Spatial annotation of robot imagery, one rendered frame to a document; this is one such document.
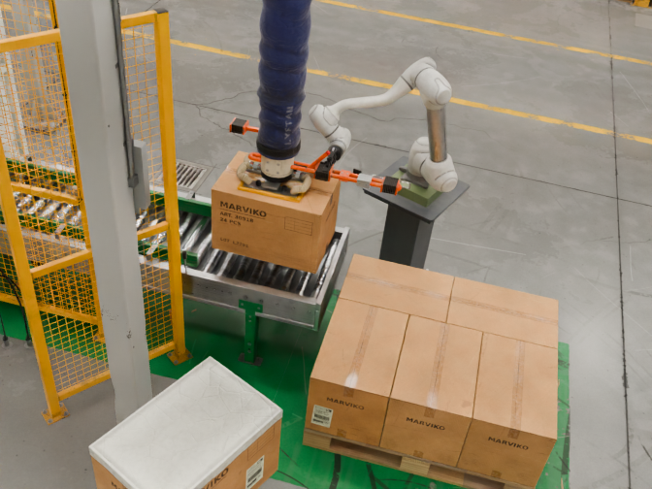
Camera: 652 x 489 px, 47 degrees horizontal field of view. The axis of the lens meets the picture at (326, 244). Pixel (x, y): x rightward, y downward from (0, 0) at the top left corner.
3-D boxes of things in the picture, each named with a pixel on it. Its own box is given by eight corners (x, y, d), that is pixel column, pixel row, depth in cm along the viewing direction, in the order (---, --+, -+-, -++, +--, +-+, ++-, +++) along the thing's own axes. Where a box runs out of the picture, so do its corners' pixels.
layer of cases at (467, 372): (304, 427, 391) (309, 376, 365) (346, 302, 467) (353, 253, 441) (535, 488, 374) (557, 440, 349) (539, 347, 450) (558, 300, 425)
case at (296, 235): (211, 247, 413) (211, 188, 388) (237, 208, 443) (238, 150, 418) (315, 274, 404) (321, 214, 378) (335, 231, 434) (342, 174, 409)
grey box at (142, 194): (101, 199, 309) (93, 137, 290) (107, 192, 313) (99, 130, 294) (146, 210, 306) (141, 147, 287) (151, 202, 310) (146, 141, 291)
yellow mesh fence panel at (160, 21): (48, 425, 395) (-41, 55, 263) (41, 412, 401) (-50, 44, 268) (193, 357, 440) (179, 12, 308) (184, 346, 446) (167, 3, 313)
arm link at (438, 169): (443, 171, 451) (463, 191, 436) (419, 180, 448) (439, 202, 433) (438, 61, 396) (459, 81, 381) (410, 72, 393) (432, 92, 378)
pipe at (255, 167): (238, 181, 389) (238, 173, 385) (253, 157, 408) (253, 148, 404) (301, 196, 384) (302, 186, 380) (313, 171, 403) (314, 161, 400)
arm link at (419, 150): (424, 160, 465) (431, 130, 451) (440, 176, 453) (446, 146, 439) (402, 164, 459) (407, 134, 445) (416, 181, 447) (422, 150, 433)
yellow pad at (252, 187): (237, 189, 389) (237, 181, 386) (243, 179, 397) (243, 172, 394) (300, 204, 385) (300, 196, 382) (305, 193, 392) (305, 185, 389)
